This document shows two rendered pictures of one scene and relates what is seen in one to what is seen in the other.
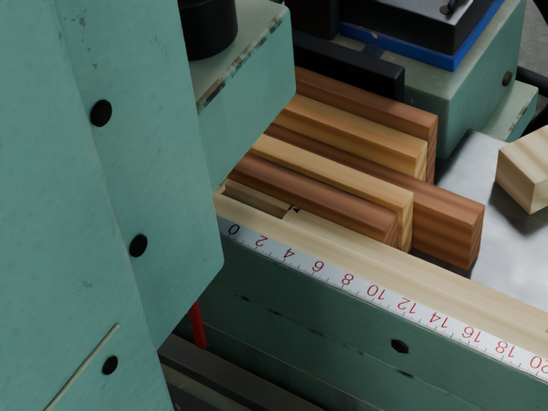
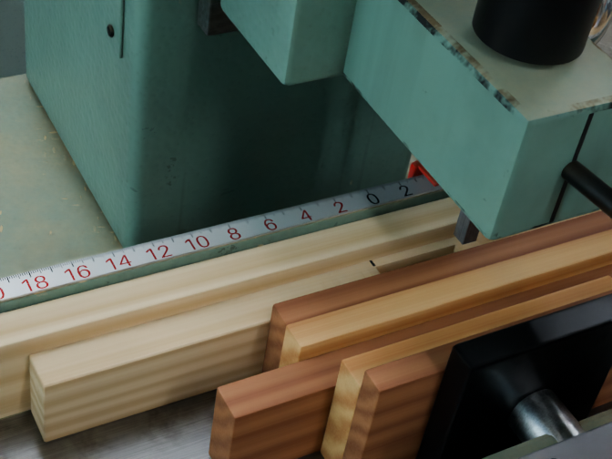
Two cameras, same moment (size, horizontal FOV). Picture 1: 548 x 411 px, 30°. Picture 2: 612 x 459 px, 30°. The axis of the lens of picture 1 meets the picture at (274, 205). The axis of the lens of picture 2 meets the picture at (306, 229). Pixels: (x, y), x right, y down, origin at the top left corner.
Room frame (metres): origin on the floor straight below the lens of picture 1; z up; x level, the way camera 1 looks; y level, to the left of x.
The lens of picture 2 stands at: (0.52, -0.42, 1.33)
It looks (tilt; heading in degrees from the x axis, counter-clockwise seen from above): 42 degrees down; 108
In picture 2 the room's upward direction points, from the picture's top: 10 degrees clockwise
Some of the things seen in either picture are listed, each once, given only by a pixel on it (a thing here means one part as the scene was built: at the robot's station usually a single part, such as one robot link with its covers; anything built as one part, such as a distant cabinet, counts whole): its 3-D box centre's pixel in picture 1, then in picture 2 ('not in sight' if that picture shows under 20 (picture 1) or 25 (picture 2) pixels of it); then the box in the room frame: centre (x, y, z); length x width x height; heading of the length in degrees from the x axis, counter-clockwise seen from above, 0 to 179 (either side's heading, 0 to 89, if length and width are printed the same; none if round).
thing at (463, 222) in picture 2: not in sight; (475, 201); (0.46, 0.03, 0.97); 0.01 x 0.01 x 0.05; 53
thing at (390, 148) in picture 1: (320, 145); (476, 373); (0.49, -0.04, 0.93); 0.15 x 0.02 x 0.07; 53
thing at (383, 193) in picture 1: (253, 165); (490, 311); (0.48, 0.01, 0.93); 0.24 x 0.01 x 0.06; 53
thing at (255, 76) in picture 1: (182, 112); (482, 93); (0.44, 0.05, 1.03); 0.14 x 0.07 x 0.09; 143
